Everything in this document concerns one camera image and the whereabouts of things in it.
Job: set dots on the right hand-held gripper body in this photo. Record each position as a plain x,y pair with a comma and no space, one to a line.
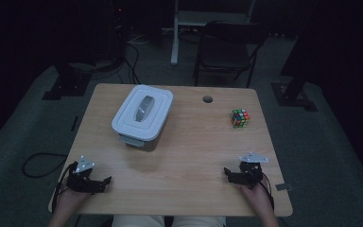
249,175

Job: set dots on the black stand base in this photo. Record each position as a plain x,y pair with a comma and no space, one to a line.
66,85
291,96

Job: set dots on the black folding chair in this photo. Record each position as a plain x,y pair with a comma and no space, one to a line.
227,50

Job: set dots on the person's left hand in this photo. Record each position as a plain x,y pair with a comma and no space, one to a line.
72,200

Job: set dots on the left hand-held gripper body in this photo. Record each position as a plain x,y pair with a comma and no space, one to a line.
83,183

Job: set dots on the white box lid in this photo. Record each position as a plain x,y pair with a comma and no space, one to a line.
143,112

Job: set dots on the multicoloured puzzle cube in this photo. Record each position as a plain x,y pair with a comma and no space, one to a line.
240,118

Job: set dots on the clear plastic storage box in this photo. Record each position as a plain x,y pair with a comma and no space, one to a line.
138,143

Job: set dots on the person's beige trousers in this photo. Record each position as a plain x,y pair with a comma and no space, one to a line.
138,221

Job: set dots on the black strip on floor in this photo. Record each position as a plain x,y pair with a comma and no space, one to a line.
74,123

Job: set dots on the white metal desk frame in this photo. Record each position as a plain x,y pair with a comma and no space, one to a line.
182,19

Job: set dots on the grey tape piece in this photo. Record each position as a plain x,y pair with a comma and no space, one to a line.
284,187

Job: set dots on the person's right hand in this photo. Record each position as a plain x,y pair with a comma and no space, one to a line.
255,195

